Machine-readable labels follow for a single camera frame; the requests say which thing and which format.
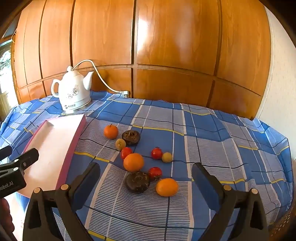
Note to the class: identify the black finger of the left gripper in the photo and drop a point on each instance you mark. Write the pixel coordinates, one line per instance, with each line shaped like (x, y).
(16, 168)
(5, 152)

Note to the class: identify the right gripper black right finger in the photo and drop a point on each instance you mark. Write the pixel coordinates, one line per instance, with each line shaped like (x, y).
(251, 221)

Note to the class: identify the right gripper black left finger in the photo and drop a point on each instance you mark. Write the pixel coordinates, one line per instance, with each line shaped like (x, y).
(40, 223)

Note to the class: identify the orange mandarin with stem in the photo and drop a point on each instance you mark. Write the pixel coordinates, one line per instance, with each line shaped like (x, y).
(110, 132)

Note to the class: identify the yellow-green small fruit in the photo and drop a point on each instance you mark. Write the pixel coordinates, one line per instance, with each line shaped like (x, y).
(120, 144)
(167, 157)

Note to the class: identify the dark brown mangosteen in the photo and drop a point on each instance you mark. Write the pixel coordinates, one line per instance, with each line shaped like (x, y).
(137, 182)
(131, 137)

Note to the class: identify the large orange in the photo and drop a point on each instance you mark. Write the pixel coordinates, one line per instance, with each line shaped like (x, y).
(133, 162)

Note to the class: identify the red tomato with stem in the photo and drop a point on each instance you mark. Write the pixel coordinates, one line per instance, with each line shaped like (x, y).
(156, 153)

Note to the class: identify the left hand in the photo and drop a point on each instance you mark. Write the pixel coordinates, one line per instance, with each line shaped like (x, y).
(6, 218)

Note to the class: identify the pink white shallow box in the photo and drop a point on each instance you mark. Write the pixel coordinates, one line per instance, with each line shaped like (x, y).
(55, 141)

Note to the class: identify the wooden door with glass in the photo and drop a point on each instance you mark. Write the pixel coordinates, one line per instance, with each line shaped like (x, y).
(8, 94)

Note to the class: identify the white ceramic electric kettle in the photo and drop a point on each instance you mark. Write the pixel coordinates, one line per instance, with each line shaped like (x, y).
(73, 90)

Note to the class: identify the blue plaid tablecloth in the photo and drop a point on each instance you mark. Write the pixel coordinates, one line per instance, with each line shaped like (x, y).
(242, 153)

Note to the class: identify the wooden wardrobe panels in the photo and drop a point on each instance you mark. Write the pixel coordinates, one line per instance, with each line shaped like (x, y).
(209, 53)

